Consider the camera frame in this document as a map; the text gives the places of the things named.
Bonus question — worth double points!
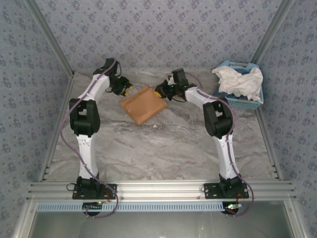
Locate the orange printed t-shirt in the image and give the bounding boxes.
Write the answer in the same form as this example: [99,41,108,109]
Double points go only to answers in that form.
[118,84,169,126]

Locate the crumpled white t-shirt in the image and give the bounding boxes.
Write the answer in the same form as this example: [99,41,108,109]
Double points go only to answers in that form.
[212,66,264,102]

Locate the light blue plastic basket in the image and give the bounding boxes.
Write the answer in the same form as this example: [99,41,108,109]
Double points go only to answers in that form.
[212,60,264,110]

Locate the small black circuit board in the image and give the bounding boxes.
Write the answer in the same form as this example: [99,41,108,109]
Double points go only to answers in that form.
[221,202,242,216]
[82,202,104,216]

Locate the grey metal panel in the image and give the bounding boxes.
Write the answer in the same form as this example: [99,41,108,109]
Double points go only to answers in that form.
[29,211,295,238]

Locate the aluminium frame post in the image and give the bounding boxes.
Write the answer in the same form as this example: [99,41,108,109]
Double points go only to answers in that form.
[250,0,297,65]
[24,0,76,78]

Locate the aluminium mounting rail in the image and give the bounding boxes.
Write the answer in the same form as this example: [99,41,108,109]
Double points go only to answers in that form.
[27,180,297,201]

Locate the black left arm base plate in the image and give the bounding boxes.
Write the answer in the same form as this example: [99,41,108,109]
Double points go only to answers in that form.
[72,183,117,200]

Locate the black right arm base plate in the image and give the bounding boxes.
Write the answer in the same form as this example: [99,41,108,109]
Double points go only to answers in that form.
[203,182,250,199]

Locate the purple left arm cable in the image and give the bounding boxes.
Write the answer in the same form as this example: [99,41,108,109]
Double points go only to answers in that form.
[60,59,121,219]

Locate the slotted light blue cable duct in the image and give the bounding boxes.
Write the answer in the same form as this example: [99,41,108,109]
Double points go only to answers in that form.
[36,201,227,213]

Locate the short aluminium frame leg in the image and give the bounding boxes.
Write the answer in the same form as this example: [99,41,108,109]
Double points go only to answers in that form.
[283,200,308,238]
[11,200,38,238]

